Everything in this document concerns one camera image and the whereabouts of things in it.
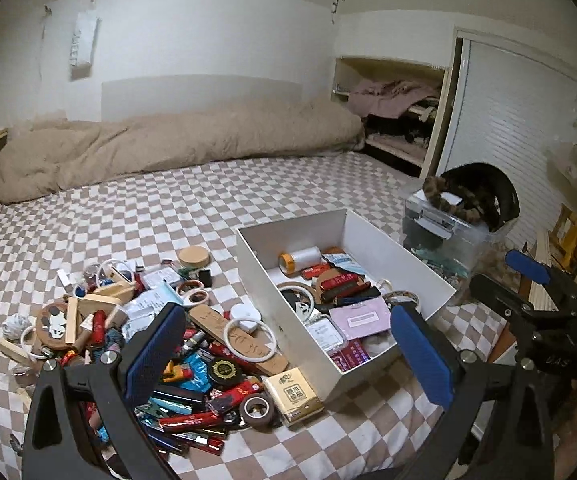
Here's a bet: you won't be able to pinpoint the white paper bag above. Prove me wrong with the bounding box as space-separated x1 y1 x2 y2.
70 10 100 68

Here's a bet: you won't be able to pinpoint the clear plastic storage bin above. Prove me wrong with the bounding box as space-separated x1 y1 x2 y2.
401 180 512 278

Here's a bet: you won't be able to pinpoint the white cardboard box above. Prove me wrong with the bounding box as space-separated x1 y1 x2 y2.
233 208 458 402

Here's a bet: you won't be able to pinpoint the light wooden strip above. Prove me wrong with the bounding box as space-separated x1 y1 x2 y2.
0 337 34 363

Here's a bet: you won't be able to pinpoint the round wooden panda coaster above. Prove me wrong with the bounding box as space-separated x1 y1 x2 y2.
33 307 72 348

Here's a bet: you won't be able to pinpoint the black round tin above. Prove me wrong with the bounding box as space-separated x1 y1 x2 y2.
207 360 244 388

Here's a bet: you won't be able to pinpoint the carved wooden plank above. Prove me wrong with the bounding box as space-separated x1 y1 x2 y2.
188 305 289 376

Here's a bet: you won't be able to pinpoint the checkered bed sheet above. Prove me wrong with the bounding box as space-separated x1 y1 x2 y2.
0 152 519 480

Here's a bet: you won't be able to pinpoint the crochet pouch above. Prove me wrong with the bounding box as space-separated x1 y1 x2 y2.
91 327 126 361

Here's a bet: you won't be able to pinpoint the round wooden lid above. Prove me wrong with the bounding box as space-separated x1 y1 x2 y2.
177 246 210 270

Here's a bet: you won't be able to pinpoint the white light-blue sachet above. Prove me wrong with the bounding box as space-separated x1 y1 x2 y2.
121 290 169 331

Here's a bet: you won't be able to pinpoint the small white plastic ring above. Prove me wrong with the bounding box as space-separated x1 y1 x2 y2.
21 325 52 361

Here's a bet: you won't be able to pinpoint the wooden closet shelf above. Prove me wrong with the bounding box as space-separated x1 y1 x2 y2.
331 55 452 178

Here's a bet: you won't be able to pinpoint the pink card packet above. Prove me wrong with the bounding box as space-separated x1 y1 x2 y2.
329 296 394 338

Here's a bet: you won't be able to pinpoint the light blue sachet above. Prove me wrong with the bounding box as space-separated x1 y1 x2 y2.
323 250 369 276

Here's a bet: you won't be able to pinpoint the white brown scissors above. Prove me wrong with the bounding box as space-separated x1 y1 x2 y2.
176 280 210 306

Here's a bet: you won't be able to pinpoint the thin white ring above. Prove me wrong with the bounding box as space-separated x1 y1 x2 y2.
97 259 136 288

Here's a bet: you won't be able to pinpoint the wooden slat stack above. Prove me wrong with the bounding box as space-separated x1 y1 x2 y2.
529 230 569 311

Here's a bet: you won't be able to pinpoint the white slatted door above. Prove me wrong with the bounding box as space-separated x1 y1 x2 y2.
436 27 577 261

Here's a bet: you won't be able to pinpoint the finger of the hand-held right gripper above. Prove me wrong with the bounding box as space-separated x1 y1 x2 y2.
505 249 577 306
470 272 569 331

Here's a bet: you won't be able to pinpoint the pile of lighters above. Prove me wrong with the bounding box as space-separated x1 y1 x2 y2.
63 310 289 461

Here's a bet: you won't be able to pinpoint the brown round cartoon coaster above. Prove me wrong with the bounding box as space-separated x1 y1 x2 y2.
276 282 322 326

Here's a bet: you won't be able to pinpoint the pink clothes pile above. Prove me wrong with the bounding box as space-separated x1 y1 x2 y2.
346 79 442 118

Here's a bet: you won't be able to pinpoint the red foil packet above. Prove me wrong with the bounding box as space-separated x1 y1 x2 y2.
329 339 369 372

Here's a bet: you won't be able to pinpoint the thick white plastic ring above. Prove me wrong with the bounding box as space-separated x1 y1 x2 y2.
223 320 278 361

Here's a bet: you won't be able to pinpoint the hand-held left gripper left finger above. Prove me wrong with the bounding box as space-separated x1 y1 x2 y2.
22 302 189 480

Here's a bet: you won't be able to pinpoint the dark brown tape roll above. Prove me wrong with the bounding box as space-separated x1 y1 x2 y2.
241 394 275 428

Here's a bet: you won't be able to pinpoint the clear case white label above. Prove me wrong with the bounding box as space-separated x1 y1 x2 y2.
305 312 348 356

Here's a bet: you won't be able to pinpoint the leopard print scrunchie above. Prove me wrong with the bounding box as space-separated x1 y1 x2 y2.
421 174 489 226

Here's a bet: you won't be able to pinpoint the white tape roll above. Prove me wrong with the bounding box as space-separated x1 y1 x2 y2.
383 287 424 313

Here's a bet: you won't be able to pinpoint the small clear plastic case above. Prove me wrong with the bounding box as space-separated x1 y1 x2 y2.
143 267 179 291

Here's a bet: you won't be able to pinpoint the yellow tissue pack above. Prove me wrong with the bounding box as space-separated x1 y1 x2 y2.
263 366 325 428

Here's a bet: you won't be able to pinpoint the light wooden tray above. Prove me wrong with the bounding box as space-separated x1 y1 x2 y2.
66 280 139 346

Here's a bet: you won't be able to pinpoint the dark clothes pile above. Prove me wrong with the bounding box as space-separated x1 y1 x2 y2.
361 115 432 143

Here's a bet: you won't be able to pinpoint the white bottle with orange cap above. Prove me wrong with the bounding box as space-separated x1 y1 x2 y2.
278 246 323 276

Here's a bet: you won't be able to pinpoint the beige quilted blanket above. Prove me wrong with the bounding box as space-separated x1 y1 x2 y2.
0 96 365 206

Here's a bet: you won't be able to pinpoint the dark red lighter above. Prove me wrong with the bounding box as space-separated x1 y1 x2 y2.
321 282 372 306

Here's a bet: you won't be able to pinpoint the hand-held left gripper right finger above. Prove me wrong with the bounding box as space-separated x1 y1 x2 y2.
390 302 554 480

